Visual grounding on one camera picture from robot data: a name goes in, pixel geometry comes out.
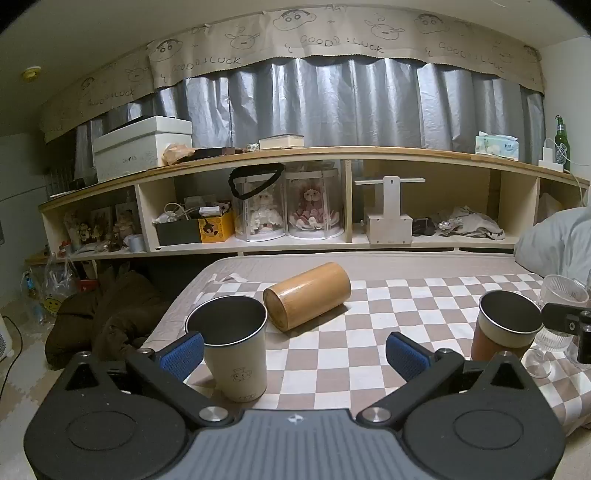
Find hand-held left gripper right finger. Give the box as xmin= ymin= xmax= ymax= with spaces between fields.
xmin=356 ymin=331 xmax=533 ymax=428

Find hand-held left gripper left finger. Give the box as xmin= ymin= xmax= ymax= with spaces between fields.
xmin=60 ymin=332 xmax=235 ymax=428

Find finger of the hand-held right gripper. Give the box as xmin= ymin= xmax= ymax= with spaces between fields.
xmin=576 ymin=324 xmax=591 ymax=365
xmin=541 ymin=302 xmax=591 ymax=334

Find bamboo cup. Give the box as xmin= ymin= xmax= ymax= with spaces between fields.
xmin=263 ymin=261 xmax=352 ymax=332

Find white metal cup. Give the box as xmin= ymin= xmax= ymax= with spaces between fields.
xmin=185 ymin=296 xmax=269 ymax=402

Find brown cup with dark rim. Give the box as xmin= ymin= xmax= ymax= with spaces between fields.
xmin=470 ymin=290 xmax=544 ymax=363

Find clear ribbed glass goblet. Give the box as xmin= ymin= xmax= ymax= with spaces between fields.
xmin=523 ymin=274 xmax=590 ymax=380

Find checkered blanket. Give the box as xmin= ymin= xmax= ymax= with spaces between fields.
xmin=181 ymin=272 xmax=591 ymax=435

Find grey pillow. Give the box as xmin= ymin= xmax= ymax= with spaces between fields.
xmin=514 ymin=207 xmax=591 ymax=290

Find brown coat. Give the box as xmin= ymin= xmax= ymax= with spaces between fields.
xmin=45 ymin=262 xmax=174 ymax=371

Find dark grey storage box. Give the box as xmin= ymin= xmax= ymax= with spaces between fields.
xmin=154 ymin=217 xmax=202 ymax=247

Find yellow cardboard box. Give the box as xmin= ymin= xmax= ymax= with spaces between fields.
xmin=198 ymin=210 xmax=236 ymax=244

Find crumpled grey cloth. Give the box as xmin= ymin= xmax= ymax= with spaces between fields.
xmin=431 ymin=206 xmax=507 ymax=241

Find wooden stand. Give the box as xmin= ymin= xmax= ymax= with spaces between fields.
xmin=354 ymin=176 xmax=426 ymax=245

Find clear smiley plastic bag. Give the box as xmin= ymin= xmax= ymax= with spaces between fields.
xmin=41 ymin=253 xmax=80 ymax=319

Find long wooden shelf unit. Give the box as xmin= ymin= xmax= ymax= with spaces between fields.
xmin=39 ymin=146 xmax=591 ymax=260

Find white charger block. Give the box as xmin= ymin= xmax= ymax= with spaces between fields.
xmin=537 ymin=138 xmax=565 ymax=173

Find clear doll case white doll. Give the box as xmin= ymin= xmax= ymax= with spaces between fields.
xmin=232 ymin=172 xmax=287 ymax=243

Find clear doll case pink doll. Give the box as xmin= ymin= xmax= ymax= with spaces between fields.
xmin=284 ymin=169 xmax=345 ymax=240

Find green glass bottle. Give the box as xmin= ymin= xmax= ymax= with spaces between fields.
xmin=553 ymin=115 xmax=572 ymax=172

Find white heater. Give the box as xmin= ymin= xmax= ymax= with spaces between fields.
xmin=0 ymin=318 xmax=14 ymax=361

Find tissue pack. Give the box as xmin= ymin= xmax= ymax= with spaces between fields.
xmin=474 ymin=131 xmax=521 ymax=161

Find crumpled brown paper bag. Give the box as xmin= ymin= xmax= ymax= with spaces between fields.
xmin=163 ymin=143 xmax=197 ymax=166

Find dark wooden tray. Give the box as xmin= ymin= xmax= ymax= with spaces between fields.
xmin=191 ymin=146 xmax=238 ymax=161

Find white shoe box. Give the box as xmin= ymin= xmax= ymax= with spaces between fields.
xmin=93 ymin=115 xmax=194 ymax=184

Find thick book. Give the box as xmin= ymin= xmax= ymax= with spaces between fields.
xmin=258 ymin=133 xmax=306 ymax=151

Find black flat box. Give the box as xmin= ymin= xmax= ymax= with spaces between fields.
xmin=105 ymin=115 xmax=160 ymax=132

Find grey curtain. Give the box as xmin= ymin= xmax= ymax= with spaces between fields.
xmin=73 ymin=57 xmax=547 ymax=186

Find printed beige valance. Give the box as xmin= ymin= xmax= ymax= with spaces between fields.
xmin=39 ymin=6 xmax=546 ymax=142

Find photo frame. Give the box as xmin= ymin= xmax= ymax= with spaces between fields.
xmin=115 ymin=201 xmax=138 ymax=234
xmin=90 ymin=206 xmax=115 ymax=241

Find black cable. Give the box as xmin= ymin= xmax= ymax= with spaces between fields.
xmin=0 ymin=315 xmax=25 ymax=393

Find black scalloped strap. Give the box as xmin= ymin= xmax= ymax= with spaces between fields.
xmin=229 ymin=162 xmax=286 ymax=201

